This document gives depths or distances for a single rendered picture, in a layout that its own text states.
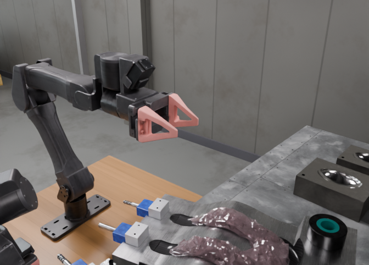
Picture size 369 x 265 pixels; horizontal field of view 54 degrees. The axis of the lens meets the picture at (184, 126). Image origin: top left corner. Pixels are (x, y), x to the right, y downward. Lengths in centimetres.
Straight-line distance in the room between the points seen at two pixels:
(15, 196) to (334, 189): 84
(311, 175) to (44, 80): 80
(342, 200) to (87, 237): 71
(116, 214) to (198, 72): 200
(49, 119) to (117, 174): 38
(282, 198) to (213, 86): 182
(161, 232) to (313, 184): 48
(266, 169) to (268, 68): 140
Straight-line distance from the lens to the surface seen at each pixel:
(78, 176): 100
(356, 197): 112
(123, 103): 70
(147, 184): 120
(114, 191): 119
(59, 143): 99
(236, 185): 120
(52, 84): 89
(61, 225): 108
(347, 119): 252
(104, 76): 73
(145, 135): 66
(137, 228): 91
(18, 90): 99
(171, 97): 70
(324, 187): 114
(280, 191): 120
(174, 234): 93
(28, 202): 62
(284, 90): 260
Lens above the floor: 147
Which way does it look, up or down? 25 degrees down
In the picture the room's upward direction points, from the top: straight up
